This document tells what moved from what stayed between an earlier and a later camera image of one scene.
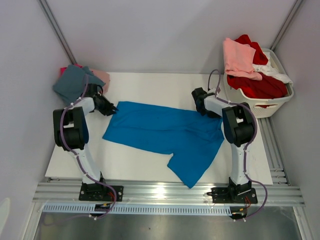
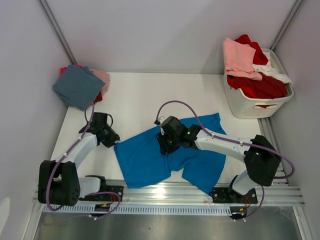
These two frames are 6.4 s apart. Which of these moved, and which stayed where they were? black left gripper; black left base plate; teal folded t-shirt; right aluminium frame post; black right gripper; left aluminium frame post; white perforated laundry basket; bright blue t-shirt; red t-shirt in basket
Moved: black left gripper; black right gripper; bright blue t-shirt
Stayed: left aluminium frame post; red t-shirt in basket; right aluminium frame post; teal folded t-shirt; black left base plate; white perforated laundry basket
